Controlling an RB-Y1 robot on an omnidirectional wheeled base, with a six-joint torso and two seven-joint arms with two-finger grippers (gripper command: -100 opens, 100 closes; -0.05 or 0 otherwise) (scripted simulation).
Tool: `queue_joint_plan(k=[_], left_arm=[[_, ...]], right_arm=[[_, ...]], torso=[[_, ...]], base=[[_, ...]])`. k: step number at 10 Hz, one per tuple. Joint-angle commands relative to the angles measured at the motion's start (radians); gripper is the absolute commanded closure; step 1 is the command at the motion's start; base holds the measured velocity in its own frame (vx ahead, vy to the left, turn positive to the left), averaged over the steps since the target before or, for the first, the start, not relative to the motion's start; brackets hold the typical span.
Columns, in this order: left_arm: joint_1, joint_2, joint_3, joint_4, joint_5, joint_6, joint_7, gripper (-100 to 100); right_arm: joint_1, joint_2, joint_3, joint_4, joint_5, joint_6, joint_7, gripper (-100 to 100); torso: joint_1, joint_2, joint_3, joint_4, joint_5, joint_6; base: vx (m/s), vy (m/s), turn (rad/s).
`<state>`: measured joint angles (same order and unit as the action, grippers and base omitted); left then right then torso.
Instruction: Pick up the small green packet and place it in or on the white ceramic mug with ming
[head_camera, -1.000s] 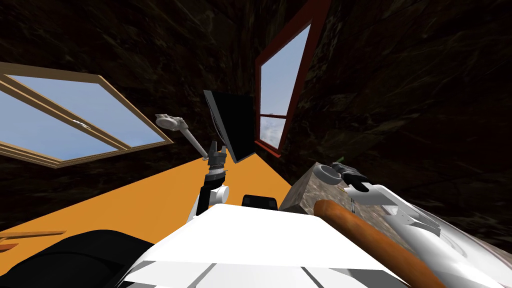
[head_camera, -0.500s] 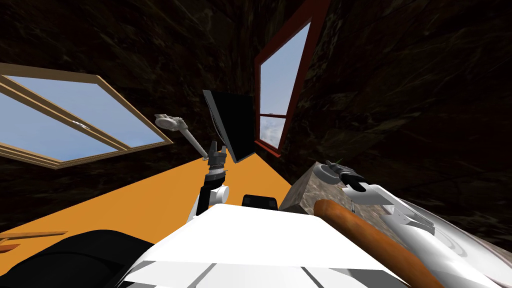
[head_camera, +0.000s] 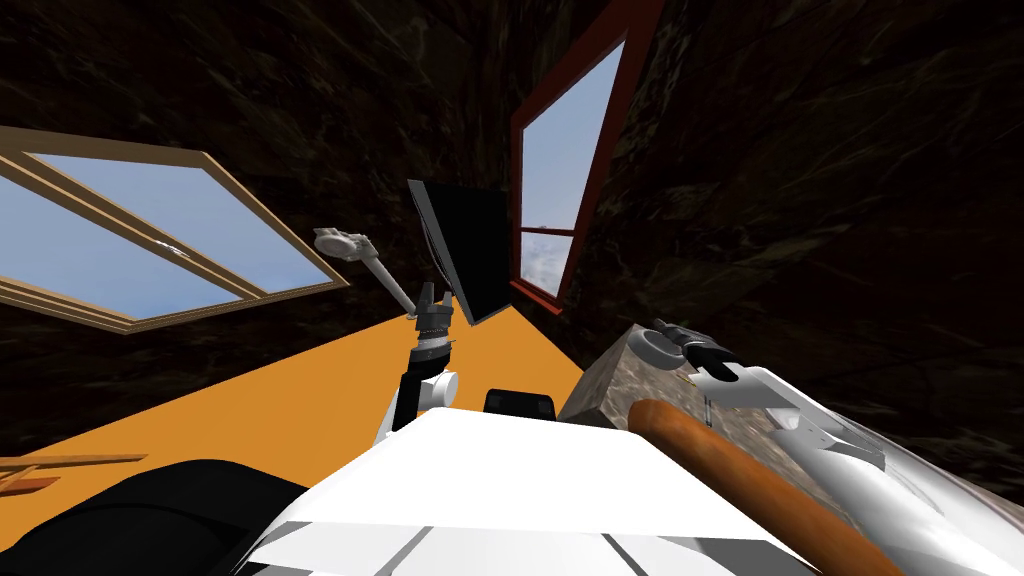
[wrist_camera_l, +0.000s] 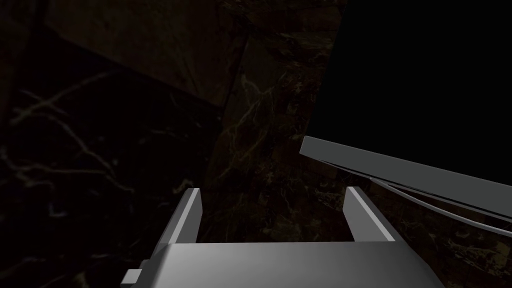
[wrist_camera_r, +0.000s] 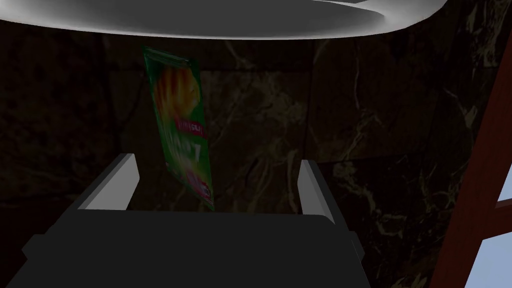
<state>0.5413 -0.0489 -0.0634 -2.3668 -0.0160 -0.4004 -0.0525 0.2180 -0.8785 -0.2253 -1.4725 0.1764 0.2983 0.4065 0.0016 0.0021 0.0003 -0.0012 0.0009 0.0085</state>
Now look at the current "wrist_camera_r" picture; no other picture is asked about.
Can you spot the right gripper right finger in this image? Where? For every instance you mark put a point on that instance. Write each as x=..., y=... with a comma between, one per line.
x=316, y=190

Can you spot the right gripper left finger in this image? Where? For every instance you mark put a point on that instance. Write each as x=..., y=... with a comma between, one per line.
x=114, y=184

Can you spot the white round bowl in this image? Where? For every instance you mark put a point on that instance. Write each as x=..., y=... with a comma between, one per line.
x=224, y=16

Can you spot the green snack bag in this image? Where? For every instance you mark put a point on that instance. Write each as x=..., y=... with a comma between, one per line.
x=180, y=128

